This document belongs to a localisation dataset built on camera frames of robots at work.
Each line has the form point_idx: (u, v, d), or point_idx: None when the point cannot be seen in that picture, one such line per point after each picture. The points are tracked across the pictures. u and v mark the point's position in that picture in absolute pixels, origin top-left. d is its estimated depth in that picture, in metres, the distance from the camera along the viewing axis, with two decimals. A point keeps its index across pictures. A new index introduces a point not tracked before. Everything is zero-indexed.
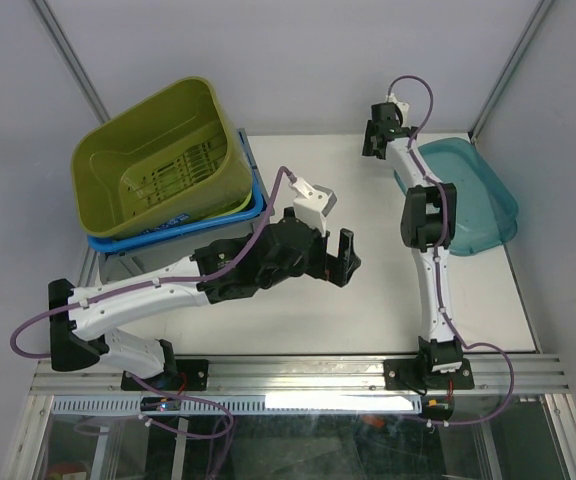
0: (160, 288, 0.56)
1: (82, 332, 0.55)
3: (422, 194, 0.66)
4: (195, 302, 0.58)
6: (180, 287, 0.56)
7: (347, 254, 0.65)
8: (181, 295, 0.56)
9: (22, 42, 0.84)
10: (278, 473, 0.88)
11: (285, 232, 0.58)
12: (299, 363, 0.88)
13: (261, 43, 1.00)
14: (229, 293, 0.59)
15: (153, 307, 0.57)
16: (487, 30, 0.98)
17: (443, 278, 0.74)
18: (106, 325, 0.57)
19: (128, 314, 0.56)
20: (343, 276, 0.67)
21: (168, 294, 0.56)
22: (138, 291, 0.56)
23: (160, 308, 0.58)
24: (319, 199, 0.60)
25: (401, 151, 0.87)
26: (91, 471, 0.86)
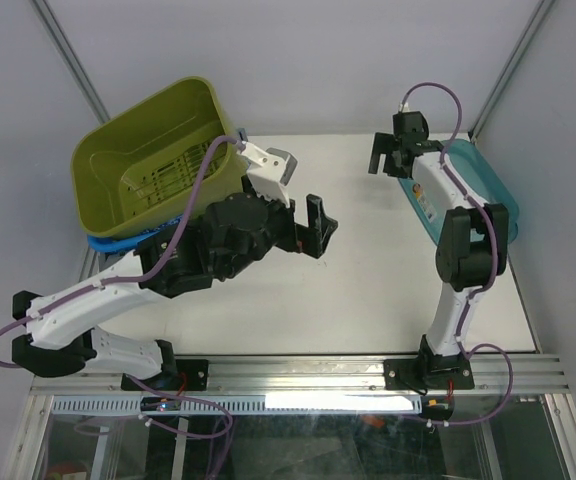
0: (104, 290, 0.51)
1: (39, 344, 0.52)
3: (466, 219, 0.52)
4: (146, 297, 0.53)
6: (124, 286, 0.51)
7: (319, 222, 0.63)
8: (127, 294, 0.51)
9: (22, 43, 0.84)
10: (278, 473, 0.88)
11: (231, 212, 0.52)
12: (299, 363, 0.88)
13: (260, 43, 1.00)
14: (180, 285, 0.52)
15: (107, 309, 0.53)
16: (487, 30, 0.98)
17: (468, 316, 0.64)
18: (66, 335, 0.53)
19: (82, 320, 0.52)
20: (318, 246, 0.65)
21: (113, 295, 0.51)
22: (86, 296, 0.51)
23: (114, 311, 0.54)
24: (276, 166, 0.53)
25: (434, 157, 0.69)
26: (91, 470, 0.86)
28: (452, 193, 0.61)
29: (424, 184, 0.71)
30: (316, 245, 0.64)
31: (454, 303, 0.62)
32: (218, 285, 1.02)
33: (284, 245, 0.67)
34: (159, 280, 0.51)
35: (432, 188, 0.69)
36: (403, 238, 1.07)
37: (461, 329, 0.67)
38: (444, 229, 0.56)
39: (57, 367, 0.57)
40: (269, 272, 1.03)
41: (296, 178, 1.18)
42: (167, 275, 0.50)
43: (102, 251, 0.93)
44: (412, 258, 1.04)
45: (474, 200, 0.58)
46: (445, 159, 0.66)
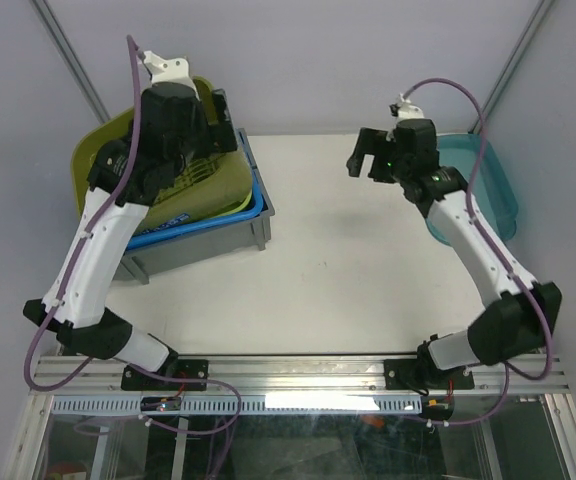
0: (95, 233, 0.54)
1: (80, 322, 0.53)
3: (515, 314, 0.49)
4: (133, 218, 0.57)
6: (107, 218, 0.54)
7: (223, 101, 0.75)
8: (115, 221, 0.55)
9: (22, 41, 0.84)
10: (278, 473, 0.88)
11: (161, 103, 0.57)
12: (299, 363, 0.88)
13: (261, 43, 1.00)
14: (150, 180, 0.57)
15: (110, 252, 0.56)
16: (487, 31, 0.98)
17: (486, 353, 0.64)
18: (96, 298, 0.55)
19: (99, 272, 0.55)
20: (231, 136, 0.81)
21: (105, 230, 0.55)
22: (85, 253, 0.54)
23: (117, 250, 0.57)
24: (178, 66, 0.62)
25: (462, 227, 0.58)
26: (91, 470, 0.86)
28: (491, 266, 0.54)
29: (443, 229, 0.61)
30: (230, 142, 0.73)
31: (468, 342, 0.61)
32: (217, 285, 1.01)
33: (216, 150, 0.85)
34: (132, 187, 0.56)
35: (456, 241, 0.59)
36: (403, 238, 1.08)
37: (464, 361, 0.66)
38: (486, 314, 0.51)
39: (109, 343, 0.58)
40: (269, 272, 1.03)
41: (296, 178, 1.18)
42: (136, 176, 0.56)
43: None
44: (412, 258, 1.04)
45: (521, 281, 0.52)
46: (475, 210, 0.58)
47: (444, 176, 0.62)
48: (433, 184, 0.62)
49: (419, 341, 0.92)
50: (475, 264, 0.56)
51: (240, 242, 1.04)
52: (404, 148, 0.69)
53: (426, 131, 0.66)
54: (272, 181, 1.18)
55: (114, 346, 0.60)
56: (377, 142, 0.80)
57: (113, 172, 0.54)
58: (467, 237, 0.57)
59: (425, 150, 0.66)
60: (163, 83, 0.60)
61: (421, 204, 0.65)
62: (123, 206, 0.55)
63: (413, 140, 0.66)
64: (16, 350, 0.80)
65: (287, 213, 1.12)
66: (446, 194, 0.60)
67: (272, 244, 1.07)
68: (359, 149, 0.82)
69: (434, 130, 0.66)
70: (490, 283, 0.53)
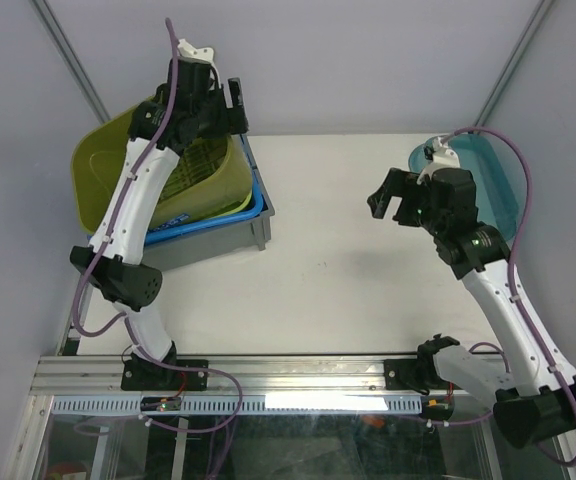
0: (139, 176, 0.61)
1: (127, 256, 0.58)
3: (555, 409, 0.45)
4: (168, 167, 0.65)
6: (149, 161, 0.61)
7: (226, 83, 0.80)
8: (157, 166, 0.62)
9: (22, 41, 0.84)
10: (278, 473, 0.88)
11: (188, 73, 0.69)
12: (298, 363, 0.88)
13: (261, 44, 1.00)
14: (184, 130, 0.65)
15: (149, 196, 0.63)
16: (487, 30, 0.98)
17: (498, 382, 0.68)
18: (136, 238, 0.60)
19: (140, 211, 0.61)
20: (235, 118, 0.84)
21: (148, 174, 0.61)
22: (130, 194, 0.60)
23: (154, 197, 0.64)
24: (206, 52, 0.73)
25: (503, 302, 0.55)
26: (91, 470, 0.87)
28: (531, 355, 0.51)
29: (475, 297, 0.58)
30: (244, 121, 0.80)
31: (482, 382, 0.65)
32: (217, 285, 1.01)
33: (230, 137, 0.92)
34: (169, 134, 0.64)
35: (492, 317, 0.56)
36: (402, 238, 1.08)
37: (468, 389, 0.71)
38: (519, 405, 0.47)
39: (147, 289, 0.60)
40: (269, 272, 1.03)
41: (296, 178, 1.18)
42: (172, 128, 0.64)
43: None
44: (412, 258, 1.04)
45: (563, 377, 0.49)
46: (518, 291, 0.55)
47: (485, 239, 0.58)
48: (474, 251, 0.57)
49: (419, 341, 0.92)
50: (512, 350, 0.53)
51: (241, 241, 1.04)
52: (440, 201, 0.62)
53: (466, 189, 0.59)
54: (271, 182, 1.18)
55: (150, 294, 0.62)
56: (404, 186, 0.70)
57: (152, 123, 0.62)
58: (509, 319, 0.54)
59: (463, 208, 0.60)
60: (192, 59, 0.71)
61: (457, 267, 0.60)
62: (163, 148, 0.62)
63: (452, 197, 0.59)
64: (16, 349, 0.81)
65: (287, 214, 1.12)
66: (486, 263, 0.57)
67: (272, 244, 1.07)
68: (387, 193, 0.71)
69: (474, 186, 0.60)
70: (531, 375, 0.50)
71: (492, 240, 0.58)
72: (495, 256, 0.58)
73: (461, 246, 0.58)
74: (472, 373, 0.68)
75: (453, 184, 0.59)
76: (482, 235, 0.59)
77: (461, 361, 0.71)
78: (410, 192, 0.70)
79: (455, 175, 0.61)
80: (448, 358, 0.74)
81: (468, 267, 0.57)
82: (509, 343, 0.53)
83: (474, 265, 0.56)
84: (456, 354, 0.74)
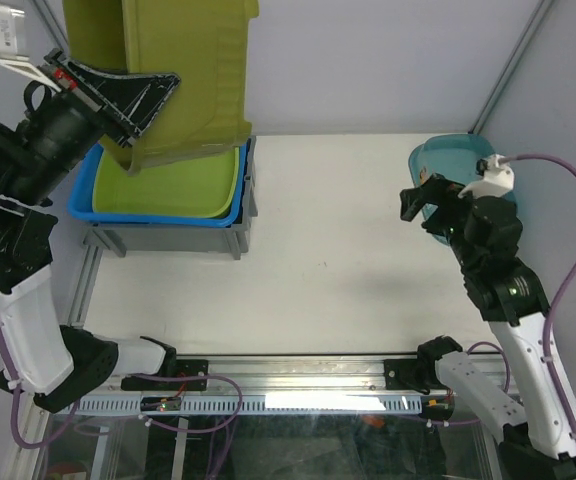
0: (4, 324, 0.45)
1: (49, 387, 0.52)
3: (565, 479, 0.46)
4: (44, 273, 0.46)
6: (5, 307, 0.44)
7: (82, 71, 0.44)
8: (18, 306, 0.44)
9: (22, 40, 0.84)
10: (278, 473, 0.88)
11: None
12: (298, 363, 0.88)
13: (260, 44, 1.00)
14: (23, 247, 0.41)
15: (36, 320, 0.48)
16: (486, 31, 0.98)
17: (487, 385, 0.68)
18: (54, 366, 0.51)
19: (35, 351, 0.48)
20: (116, 110, 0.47)
21: (15, 318, 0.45)
22: (8, 342, 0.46)
23: (45, 309, 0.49)
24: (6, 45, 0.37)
25: (530, 358, 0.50)
26: (91, 470, 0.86)
28: (555, 419, 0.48)
29: (498, 337, 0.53)
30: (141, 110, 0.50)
31: (489, 409, 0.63)
32: (217, 285, 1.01)
33: (155, 105, 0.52)
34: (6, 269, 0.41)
35: (515, 367, 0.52)
36: (402, 238, 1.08)
37: (470, 406, 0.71)
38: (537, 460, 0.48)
39: (96, 375, 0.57)
40: (269, 272, 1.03)
41: (296, 178, 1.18)
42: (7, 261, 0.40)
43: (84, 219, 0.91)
44: (412, 259, 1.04)
45: None
46: (551, 351, 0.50)
47: (522, 289, 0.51)
48: (509, 302, 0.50)
49: (418, 341, 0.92)
50: (533, 405, 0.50)
51: (215, 245, 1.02)
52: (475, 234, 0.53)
53: (513, 232, 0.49)
54: (271, 182, 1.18)
55: (103, 372, 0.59)
56: (442, 192, 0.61)
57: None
58: (534, 376, 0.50)
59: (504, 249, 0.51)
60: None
61: (483, 309, 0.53)
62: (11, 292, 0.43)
63: (494, 236, 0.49)
64: None
65: (287, 213, 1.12)
66: (521, 316, 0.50)
67: (272, 244, 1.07)
68: (422, 197, 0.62)
69: (519, 228, 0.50)
70: (552, 439, 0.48)
71: (530, 290, 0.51)
72: (529, 307, 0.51)
73: (495, 293, 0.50)
74: (477, 395, 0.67)
75: (499, 226, 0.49)
76: (519, 281, 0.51)
77: (466, 377, 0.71)
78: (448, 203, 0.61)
79: (502, 210, 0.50)
80: (453, 371, 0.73)
81: (500, 318, 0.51)
82: (531, 398, 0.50)
83: (507, 319, 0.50)
84: (461, 365, 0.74)
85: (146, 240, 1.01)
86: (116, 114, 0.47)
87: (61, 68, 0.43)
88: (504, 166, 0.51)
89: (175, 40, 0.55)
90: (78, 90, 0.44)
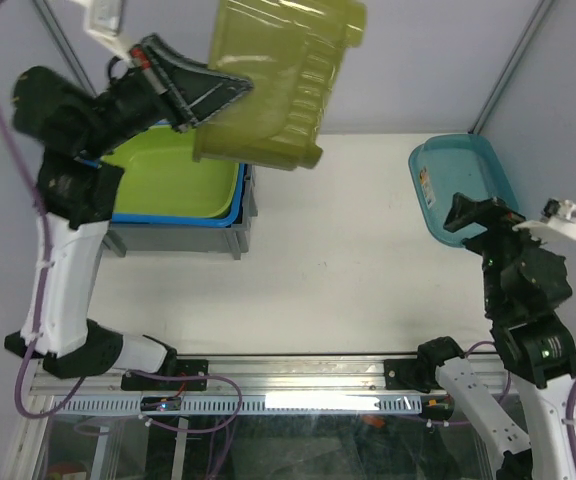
0: (54, 261, 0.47)
1: (64, 350, 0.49)
3: None
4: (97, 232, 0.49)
6: (62, 243, 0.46)
7: (162, 56, 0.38)
8: (73, 245, 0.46)
9: (21, 39, 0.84)
10: (278, 473, 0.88)
11: (20, 110, 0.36)
12: (298, 363, 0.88)
13: None
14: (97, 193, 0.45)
15: (79, 275, 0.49)
16: (487, 31, 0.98)
17: (486, 401, 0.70)
18: (73, 326, 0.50)
19: (69, 299, 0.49)
20: (179, 100, 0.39)
21: (66, 257, 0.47)
22: (50, 282, 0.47)
23: (88, 270, 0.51)
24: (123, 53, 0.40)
25: (546, 414, 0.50)
26: (91, 471, 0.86)
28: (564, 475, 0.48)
29: (521, 392, 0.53)
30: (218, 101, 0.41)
31: (489, 430, 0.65)
32: (218, 285, 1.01)
33: (221, 108, 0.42)
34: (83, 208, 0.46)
35: (532, 420, 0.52)
36: (403, 238, 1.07)
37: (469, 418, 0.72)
38: None
39: (100, 360, 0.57)
40: (270, 272, 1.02)
41: (296, 178, 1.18)
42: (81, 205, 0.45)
43: None
44: (413, 258, 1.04)
45: None
46: (573, 414, 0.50)
47: (556, 351, 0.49)
48: (541, 366, 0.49)
49: (418, 341, 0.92)
50: (544, 456, 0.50)
51: (215, 245, 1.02)
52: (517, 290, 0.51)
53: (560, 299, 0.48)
54: (271, 182, 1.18)
55: (106, 363, 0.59)
56: (493, 215, 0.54)
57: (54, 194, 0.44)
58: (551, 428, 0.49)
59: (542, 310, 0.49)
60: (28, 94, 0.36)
61: (508, 362, 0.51)
62: (76, 229, 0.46)
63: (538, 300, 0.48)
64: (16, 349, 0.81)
65: (288, 213, 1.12)
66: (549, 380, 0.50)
67: (273, 244, 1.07)
68: (472, 215, 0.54)
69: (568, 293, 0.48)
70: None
71: (562, 353, 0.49)
72: (558, 368, 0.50)
73: (527, 354, 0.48)
74: (478, 412, 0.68)
75: (546, 291, 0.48)
76: (551, 342, 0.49)
77: (467, 390, 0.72)
78: (493, 234, 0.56)
79: (548, 275, 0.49)
80: (454, 381, 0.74)
81: (527, 378, 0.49)
82: (543, 450, 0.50)
83: (535, 383, 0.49)
84: (462, 376, 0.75)
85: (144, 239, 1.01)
86: (179, 102, 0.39)
87: (140, 48, 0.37)
88: None
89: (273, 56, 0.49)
90: (148, 70, 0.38)
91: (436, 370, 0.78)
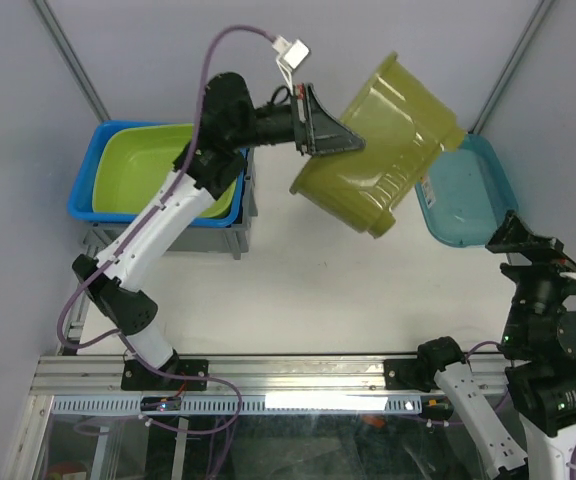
0: (166, 207, 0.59)
1: (127, 282, 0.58)
3: None
4: (203, 203, 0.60)
6: (181, 195, 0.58)
7: (312, 98, 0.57)
8: (186, 201, 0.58)
9: (22, 40, 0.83)
10: (278, 473, 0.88)
11: (210, 95, 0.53)
12: (299, 363, 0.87)
13: (261, 44, 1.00)
14: (227, 173, 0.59)
15: (174, 227, 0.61)
16: (488, 31, 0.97)
17: (484, 410, 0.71)
18: (143, 265, 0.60)
19: (158, 242, 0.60)
20: (308, 128, 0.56)
21: (175, 207, 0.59)
22: (154, 220, 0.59)
23: (181, 225, 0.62)
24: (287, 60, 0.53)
25: (556, 460, 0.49)
26: (91, 471, 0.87)
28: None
29: (530, 433, 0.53)
30: (331, 143, 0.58)
31: (486, 444, 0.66)
32: (218, 285, 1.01)
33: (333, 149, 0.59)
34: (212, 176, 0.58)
35: (536, 453, 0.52)
36: (403, 238, 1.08)
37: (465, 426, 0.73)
38: None
39: (131, 317, 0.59)
40: (270, 272, 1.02)
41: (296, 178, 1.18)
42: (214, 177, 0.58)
43: (84, 220, 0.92)
44: (413, 258, 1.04)
45: None
46: None
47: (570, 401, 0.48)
48: (554, 416, 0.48)
49: (418, 341, 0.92)
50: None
51: (215, 245, 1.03)
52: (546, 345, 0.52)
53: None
54: (271, 182, 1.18)
55: (139, 326, 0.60)
56: (544, 256, 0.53)
57: (198, 162, 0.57)
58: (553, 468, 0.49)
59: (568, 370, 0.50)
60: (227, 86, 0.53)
61: (523, 407, 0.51)
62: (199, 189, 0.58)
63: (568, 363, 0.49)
64: (16, 349, 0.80)
65: (288, 213, 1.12)
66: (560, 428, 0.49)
67: (273, 244, 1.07)
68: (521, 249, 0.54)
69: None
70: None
71: None
72: (571, 417, 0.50)
73: (541, 403, 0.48)
74: (476, 424, 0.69)
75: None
76: (568, 393, 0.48)
77: (467, 400, 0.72)
78: (532, 275, 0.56)
79: None
80: (454, 389, 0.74)
81: (538, 425, 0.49)
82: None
83: (546, 430, 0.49)
84: (463, 384, 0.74)
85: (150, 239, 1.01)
86: (309, 132, 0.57)
87: (302, 88, 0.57)
88: None
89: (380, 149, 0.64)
90: (301, 100, 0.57)
91: (438, 370, 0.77)
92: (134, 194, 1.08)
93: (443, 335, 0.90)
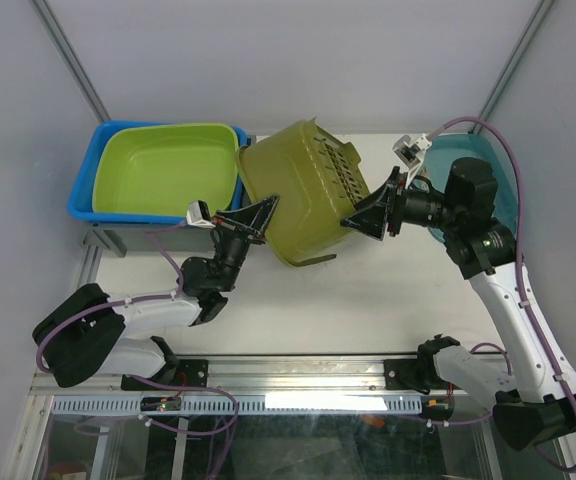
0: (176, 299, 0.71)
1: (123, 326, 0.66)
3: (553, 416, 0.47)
4: (191, 313, 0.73)
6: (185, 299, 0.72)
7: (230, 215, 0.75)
8: (186, 307, 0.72)
9: (22, 41, 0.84)
10: (278, 473, 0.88)
11: (187, 275, 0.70)
12: (299, 363, 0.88)
13: (261, 45, 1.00)
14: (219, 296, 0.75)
15: (169, 314, 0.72)
16: (488, 32, 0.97)
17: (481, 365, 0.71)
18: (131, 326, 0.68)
19: (153, 319, 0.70)
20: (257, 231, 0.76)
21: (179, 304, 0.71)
22: (157, 301, 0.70)
23: (169, 318, 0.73)
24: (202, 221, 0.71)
25: (509, 305, 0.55)
26: (91, 471, 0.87)
28: (537, 362, 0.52)
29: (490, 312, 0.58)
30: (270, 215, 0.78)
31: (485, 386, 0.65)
32: None
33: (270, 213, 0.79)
34: (212, 301, 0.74)
35: (503, 330, 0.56)
36: (403, 238, 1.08)
37: (467, 390, 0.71)
38: (522, 411, 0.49)
39: (79, 368, 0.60)
40: (269, 271, 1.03)
41: None
42: (213, 302, 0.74)
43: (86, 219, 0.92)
44: (412, 258, 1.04)
45: (568, 385, 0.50)
46: (527, 296, 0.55)
47: (496, 239, 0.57)
48: (485, 253, 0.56)
49: (418, 341, 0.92)
50: (518, 355, 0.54)
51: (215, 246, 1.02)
52: (458, 197, 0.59)
53: (489, 187, 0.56)
54: None
55: (78, 374, 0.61)
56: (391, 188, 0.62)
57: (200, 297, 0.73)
58: (516, 323, 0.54)
59: (479, 207, 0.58)
60: (191, 267, 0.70)
61: (460, 263, 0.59)
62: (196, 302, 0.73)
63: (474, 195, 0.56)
64: (16, 349, 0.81)
65: None
66: (496, 266, 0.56)
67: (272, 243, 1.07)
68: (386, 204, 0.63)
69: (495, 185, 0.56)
70: (536, 383, 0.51)
71: (503, 241, 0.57)
72: (503, 258, 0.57)
73: (473, 250, 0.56)
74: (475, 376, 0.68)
75: (475, 183, 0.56)
76: (493, 235, 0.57)
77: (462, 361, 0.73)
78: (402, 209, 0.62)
79: (479, 173, 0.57)
80: (450, 358, 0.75)
81: (477, 269, 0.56)
82: (515, 349, 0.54)
83: (483, 269, 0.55)
84: (459, 355, 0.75)
85: (151, 276, 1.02)
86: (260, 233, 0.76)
87: (219, 215, 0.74)
88: None
89: (281, 189, 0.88)
90: (224, 222, 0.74)
91: (436, 368, 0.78)
92: (133, 194, 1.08)
93: (443, 335, 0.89)
